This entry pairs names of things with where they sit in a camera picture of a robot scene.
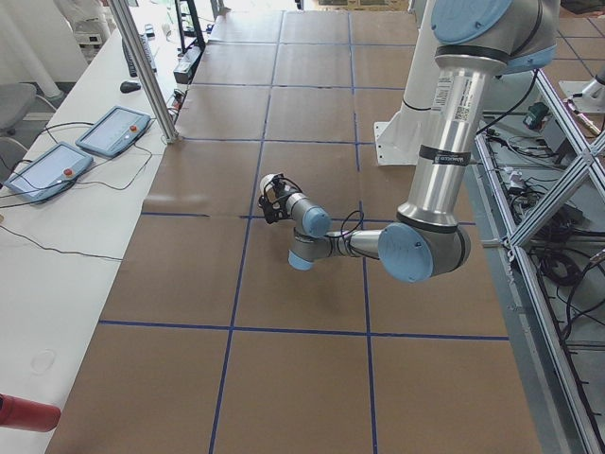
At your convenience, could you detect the far blue teach pendant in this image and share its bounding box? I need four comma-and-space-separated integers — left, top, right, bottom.
76, 106, 151, 158

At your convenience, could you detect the blue teach pendant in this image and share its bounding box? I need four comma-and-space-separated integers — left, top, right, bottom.
5, 142, 94, 203
76, 106, 151, 158

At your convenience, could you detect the aluminium frame post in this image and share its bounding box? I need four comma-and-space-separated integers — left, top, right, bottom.
109, 0, 179, 144

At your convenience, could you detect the black computer mouse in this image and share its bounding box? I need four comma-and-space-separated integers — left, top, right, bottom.
119, 80, 141, 94

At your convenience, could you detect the black keyboard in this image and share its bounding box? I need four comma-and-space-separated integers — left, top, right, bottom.
122, 39, 137, 78

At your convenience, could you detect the grey office chair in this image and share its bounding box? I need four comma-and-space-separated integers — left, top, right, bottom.
1, 83, 37, 135

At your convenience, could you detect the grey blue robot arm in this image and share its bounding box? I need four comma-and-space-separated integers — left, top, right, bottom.
258, 1, 560, 283

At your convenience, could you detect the red bottle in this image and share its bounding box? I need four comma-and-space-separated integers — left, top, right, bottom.
1, 394, 61, 432

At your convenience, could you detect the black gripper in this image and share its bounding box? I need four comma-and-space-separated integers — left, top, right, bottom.
262, 194, 291, 224

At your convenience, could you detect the near blue teach pendant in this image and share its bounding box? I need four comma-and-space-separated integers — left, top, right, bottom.
5, 142, 94, 203

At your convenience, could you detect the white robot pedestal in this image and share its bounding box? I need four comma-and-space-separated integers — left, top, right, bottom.
374, 0, 440, 166

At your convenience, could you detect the white smiley mug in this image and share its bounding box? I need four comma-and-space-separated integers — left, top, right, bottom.
258, 174, 277, 208

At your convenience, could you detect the aluminium side frame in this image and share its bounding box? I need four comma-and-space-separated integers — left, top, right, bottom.
475, 60, 604, 453

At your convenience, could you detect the person in beige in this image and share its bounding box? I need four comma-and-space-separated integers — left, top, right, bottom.
54, 0, 110, 37

